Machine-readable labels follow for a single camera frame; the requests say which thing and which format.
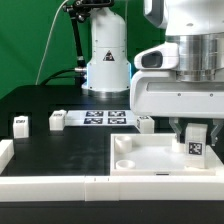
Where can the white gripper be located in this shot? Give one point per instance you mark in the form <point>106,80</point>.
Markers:
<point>158,94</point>

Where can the white square table top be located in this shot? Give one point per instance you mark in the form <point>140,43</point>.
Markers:
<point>156,154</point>

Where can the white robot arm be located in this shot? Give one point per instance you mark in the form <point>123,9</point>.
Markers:
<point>180,78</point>

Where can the white marker sheet with tags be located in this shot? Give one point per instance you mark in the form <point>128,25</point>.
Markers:
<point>100,118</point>

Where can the white U-shaped fence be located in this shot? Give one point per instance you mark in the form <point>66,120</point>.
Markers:
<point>105,188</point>

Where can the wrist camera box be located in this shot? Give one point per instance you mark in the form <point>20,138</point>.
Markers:
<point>161,57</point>

